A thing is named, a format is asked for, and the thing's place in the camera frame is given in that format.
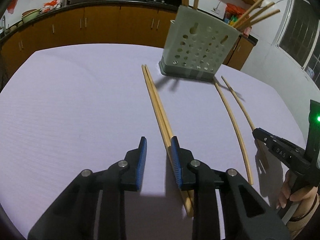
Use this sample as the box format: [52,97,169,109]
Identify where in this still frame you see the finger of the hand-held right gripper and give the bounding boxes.
[252,127,307,176]

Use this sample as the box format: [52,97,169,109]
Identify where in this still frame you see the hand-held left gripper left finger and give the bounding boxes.
[27,136,148,240]

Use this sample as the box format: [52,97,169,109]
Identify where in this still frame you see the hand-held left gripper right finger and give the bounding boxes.
[171,136,290,240]

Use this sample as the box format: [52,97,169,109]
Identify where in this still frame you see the green perforated utensil holder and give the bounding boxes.
[159,5,242,82]

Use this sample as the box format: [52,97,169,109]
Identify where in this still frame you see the person's right forearm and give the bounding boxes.
[286,195,320,240]

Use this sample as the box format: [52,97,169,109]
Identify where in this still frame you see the person's right hand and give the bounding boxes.
[276,169,320,209]

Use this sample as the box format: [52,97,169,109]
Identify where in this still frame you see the lavender tablecloth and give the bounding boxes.
[0,44,309,240]

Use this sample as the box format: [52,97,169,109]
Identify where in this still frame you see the large barred window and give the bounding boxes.
[276,0,320,92]

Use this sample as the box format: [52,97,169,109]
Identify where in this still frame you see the red bag over bottles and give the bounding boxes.
[225,3,247,14]

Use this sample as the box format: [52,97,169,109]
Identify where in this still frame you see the wooden base cabinets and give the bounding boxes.
[0,4,258,80]

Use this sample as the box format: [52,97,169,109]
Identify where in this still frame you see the gas stove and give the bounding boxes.
[132,0,180,5]

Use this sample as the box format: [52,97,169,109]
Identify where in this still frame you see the black kitchen countertop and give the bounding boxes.
[0,0,259,46]

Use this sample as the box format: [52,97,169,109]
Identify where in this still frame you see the red and white plastic bag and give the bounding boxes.
[42,0,62,13]

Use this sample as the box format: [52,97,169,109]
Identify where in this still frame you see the green bowl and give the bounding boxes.
[21,9,42,24]

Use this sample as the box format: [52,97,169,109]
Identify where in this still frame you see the hanging red plastic bag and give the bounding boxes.
[7,0,20,14]

